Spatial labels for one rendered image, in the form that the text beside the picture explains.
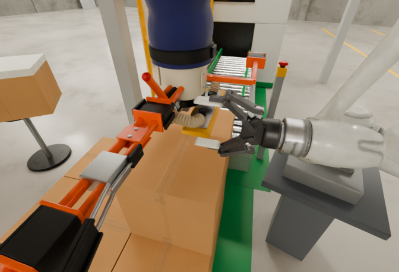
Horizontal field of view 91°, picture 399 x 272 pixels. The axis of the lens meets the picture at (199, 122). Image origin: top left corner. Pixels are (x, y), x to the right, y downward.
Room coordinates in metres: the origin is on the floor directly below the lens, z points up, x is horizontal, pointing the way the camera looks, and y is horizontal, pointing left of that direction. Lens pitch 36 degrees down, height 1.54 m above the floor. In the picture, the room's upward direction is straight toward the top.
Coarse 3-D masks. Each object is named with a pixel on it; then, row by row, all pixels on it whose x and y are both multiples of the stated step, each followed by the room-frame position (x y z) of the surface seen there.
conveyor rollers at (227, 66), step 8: (224, 56) 3.22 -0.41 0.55; (232, 56) 3.20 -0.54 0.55; (216, 64) 2.88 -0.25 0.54; (224, 64) 2.85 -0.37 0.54; (232, 64) 2.84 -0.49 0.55; (240, 64) 2.88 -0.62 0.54; (216, 72) 2.52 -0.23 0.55; (224, 72) 2.57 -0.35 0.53; (232, 72) 2.55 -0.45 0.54; (240, 72) 2.53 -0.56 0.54; (248, 72) 2.51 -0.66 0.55; (224, 88) 2.04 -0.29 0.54; (232, 88) 2.03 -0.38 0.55; (240, 88) 2.07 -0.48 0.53; (248, 88) 2.06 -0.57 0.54; (248, 96) 1.88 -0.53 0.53; (240, 128) 1.29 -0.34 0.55; (232, 136) 1.20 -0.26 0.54
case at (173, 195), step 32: (224, 128) 0.78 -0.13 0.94; (160, 160) 0.56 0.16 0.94; (192, 160) 0.56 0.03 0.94; (224, 160) 0.56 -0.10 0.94; (128, 192) 0.44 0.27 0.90; (160, 192) 0.41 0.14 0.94; (192, 192) 0.41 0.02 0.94; (128, 224) 0.46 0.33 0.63; (160, 224) 0.41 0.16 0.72; (192, 224) 0.38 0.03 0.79
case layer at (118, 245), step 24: (96, 144) 1.10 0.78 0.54; (72, 168) 0.87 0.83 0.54; (48, 192) 0.68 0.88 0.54; (24, 216) 0.54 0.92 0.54; (96, 216) 0.54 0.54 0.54; (120, 216) 0.54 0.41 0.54; (0, 240) 0.43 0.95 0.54; (120, 240) 0.43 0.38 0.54; (144, 240) 0.43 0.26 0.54; (96, 264) 0.33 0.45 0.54; (120, 264) 0.33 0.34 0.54; (144, 264) 0.33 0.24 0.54; (168, 264) 0.33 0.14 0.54; (192, 264) 0.33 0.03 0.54
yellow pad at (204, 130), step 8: (208, 88) 0.85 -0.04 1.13; (192, 112) 0.64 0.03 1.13; (200, 112) 0.61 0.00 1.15; (208, 112) 0.63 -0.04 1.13; (216, 112) 0.64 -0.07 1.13; (208, 120) 0.58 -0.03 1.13; (184, 128) 0.54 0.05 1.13; (192, 128) 0.54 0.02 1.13; (200, 128) 0.54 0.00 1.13; (208, 128) 0.54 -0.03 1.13; (200, 136) 0.52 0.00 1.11; (208, 136) 0.51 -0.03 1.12
